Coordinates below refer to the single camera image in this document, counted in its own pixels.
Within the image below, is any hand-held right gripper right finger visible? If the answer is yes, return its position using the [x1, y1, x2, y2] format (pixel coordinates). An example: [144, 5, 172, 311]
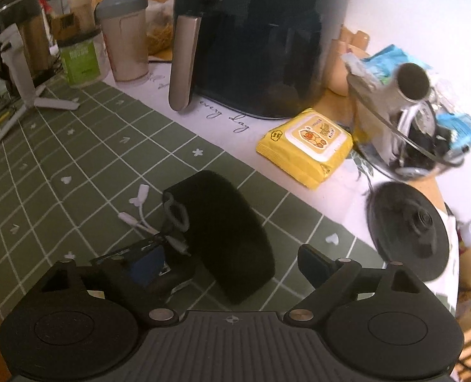
[284, 244, 433, 323]

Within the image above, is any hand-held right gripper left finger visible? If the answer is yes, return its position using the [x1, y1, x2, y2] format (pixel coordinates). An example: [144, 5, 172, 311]
[32, 244, 179, 322]

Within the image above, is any white adapter cable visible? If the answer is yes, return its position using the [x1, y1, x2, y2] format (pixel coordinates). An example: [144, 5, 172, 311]
[118, 184, 192, 257]

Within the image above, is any black fabric pouch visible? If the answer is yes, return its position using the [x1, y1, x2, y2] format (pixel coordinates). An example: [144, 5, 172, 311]
[163, 170, 276, 306]

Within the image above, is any black round lid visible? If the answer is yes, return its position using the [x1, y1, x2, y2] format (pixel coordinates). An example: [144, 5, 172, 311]
[366, 182, 451, 282]

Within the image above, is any green grid tablecloth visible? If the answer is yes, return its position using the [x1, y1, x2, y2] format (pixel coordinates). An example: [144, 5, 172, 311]
[0, 74, 459, 319]

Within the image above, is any yellow wet wipes pack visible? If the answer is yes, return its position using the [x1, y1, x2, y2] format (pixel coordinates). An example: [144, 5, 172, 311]
[256, 108, 354, 190]

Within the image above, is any glass bowl with clutter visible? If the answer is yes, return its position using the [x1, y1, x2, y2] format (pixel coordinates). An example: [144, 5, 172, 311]
[346, 46, 471, 180]

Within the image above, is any green label jar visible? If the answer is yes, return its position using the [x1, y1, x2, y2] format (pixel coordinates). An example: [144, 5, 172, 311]
[56, 28, 111, 89]

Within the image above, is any grey lid shaker bottle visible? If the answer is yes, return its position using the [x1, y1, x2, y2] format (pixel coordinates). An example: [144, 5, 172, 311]
[95, 0, 150, 82]

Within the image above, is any white tripod stand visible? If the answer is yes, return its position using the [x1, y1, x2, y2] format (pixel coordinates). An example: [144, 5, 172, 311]
[0, 0, 80, 150]

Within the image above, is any bag of pasta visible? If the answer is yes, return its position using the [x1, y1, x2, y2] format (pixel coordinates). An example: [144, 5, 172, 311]
[146, 2, 176, 55]

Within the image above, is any black air fryer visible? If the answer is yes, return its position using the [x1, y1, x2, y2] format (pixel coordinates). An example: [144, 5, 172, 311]
[169, 0, 357, 120]

